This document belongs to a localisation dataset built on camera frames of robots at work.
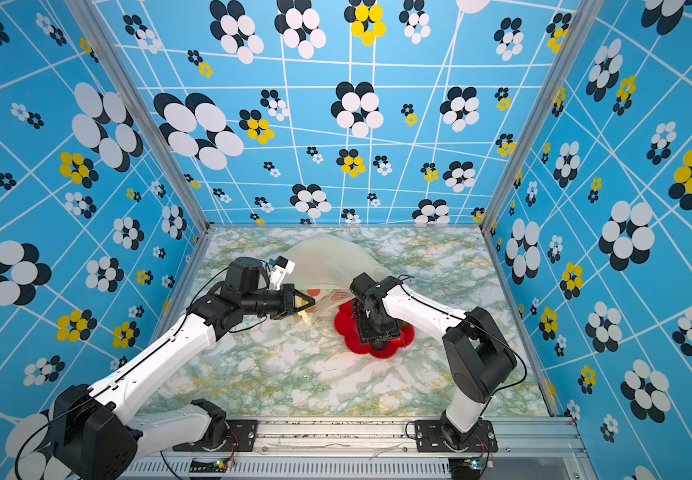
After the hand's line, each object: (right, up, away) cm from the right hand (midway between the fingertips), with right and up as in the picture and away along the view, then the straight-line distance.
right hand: (375, 339), depth 86 cm
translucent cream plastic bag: (-16, +20, +14) cm, 29 cm away
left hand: (-16, +13, -13) cm, 24 cm away
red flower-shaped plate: (-9, +3, +4) cm, 10 cm away
